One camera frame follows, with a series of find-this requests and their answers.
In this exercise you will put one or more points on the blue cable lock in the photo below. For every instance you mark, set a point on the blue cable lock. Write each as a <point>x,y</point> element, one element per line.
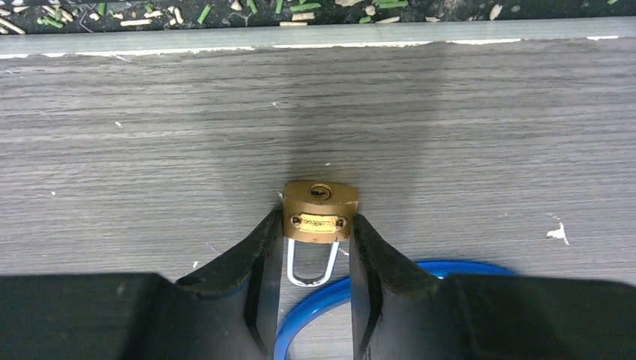
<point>338,293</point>

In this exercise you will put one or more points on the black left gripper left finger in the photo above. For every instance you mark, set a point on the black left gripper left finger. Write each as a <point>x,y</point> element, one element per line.
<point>226,309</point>

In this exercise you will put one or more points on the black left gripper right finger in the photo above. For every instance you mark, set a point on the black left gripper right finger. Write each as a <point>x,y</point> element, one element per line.
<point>401,311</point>

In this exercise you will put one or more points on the brass padlock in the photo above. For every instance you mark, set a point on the brass padlock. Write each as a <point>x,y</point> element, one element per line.
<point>317,212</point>

